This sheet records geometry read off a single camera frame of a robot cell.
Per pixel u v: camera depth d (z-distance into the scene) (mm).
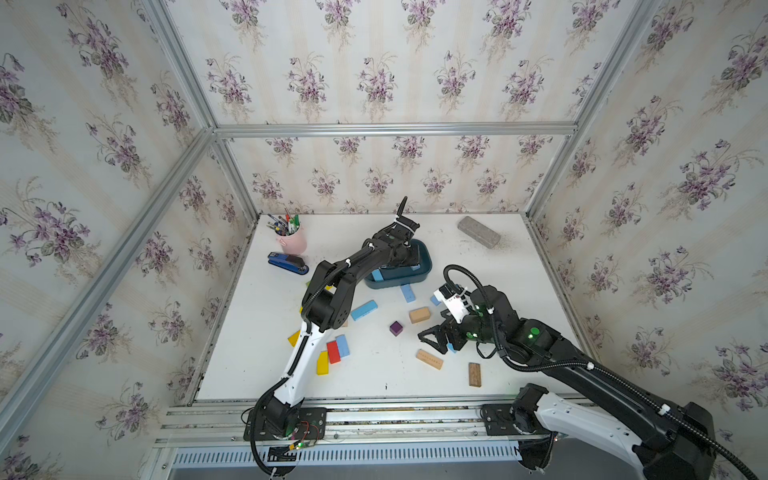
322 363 819
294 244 1023
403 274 1012
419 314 910
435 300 675
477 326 625
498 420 732
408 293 979
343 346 855
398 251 767
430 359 834
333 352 842
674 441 392
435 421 749
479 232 1110
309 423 720
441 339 648
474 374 802
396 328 878
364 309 935
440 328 651
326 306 604
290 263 1010
